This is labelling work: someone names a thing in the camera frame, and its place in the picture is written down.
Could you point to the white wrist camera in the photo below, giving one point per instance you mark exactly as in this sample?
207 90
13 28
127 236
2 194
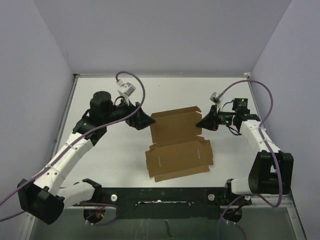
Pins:
125 88
216 98

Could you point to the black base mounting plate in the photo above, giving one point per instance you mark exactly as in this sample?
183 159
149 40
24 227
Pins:
165 203

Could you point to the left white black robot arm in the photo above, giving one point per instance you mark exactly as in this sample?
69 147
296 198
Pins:
44 197

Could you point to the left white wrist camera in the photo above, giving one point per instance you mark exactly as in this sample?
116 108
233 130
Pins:
125 88

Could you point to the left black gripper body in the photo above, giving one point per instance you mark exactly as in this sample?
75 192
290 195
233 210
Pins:
118 111

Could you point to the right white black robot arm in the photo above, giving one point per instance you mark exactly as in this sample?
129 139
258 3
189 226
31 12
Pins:
271 172

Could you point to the brown cardboard box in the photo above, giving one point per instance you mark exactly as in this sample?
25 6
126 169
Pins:
178 149

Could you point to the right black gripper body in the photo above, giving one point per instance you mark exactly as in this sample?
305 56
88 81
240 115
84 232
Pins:
223 118

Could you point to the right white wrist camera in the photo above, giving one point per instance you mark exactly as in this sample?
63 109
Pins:
216 98

